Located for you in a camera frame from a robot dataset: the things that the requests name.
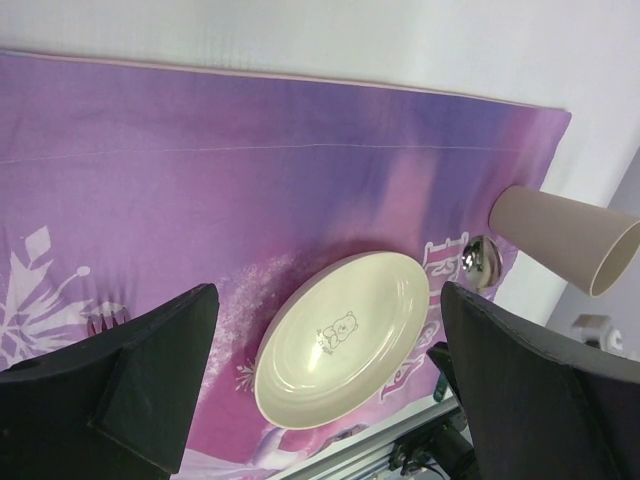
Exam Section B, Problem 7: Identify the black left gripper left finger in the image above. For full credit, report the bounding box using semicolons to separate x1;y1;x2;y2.
1;284;219;479

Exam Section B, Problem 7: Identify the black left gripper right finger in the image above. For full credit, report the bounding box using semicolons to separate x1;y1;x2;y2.
440;282;639;479

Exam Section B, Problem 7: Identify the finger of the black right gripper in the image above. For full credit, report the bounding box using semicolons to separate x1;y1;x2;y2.
427;342;458;395

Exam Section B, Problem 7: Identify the pink fork patterned handle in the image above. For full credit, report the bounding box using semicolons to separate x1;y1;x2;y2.
87;308;129;337

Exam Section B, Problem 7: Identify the silver spoon green handle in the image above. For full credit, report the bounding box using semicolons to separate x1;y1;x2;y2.
433;235;503;402

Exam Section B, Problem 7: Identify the cream round plate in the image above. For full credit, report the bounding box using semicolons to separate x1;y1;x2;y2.
254;251;430;430

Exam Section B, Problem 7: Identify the cream beige cup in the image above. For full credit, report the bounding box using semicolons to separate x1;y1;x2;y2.
489;186;639;298

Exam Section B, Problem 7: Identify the purple Elsa placemat cloth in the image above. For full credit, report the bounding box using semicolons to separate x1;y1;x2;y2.
1;53;571;479

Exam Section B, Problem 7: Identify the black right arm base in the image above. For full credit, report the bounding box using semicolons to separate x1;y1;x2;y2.
389;419;481;480

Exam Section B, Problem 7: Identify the aluminium front rail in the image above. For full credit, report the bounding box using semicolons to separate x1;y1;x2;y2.
271;394;458;479

